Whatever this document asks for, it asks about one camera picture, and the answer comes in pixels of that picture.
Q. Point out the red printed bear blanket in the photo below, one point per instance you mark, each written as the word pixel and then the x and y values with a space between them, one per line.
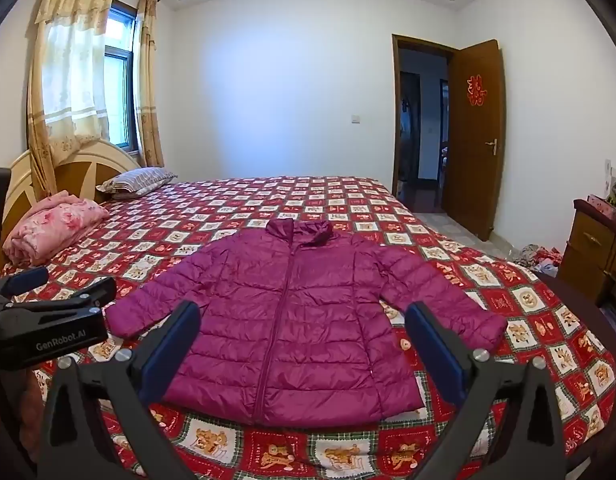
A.
pixel 488 280

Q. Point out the brown door frame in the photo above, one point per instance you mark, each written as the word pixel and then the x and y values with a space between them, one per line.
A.
pixel 395 110

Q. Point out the cream wooden bed headboard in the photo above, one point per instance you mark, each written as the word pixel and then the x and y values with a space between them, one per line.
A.
pixel 83 172

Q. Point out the pile of clothes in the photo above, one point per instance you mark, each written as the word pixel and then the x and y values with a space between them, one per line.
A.
pixel 535 257

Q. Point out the wide beige patterned curtain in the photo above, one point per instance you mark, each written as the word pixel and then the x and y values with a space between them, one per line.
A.
pixel 68 60

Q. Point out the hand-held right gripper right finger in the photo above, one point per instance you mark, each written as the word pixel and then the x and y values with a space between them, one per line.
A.
pixel 433 347

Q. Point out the pink patterned box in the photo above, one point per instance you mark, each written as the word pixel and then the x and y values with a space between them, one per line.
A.
pixel 604 206

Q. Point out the brown wooden door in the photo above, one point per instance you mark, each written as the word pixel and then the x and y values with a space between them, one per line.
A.
pixel 473 175

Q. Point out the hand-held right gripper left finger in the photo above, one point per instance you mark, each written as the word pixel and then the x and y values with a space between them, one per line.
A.
pixel 173 347

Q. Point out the pink floral folded quilt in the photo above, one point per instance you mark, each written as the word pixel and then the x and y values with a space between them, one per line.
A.
pixel 53 225

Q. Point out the window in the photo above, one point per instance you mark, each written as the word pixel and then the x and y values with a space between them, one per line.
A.
pixel 119 100

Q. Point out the purple puffer jacket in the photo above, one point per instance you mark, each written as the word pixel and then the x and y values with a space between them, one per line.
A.
pixel 288 335

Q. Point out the narrow beige patterned curtain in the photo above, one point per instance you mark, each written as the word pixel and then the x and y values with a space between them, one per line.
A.
pixel 149 85

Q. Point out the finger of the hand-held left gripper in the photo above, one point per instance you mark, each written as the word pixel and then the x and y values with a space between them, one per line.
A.
pixel 25 280
pixel 73 299

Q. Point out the wooden dresser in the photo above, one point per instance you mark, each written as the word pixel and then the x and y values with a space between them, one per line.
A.
pixel 588 252

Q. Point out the red paper door decoration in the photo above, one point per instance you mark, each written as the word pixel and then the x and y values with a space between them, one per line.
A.
pixel 475 91

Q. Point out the striped pillow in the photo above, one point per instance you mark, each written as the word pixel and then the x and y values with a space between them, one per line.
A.
pixel 138 178

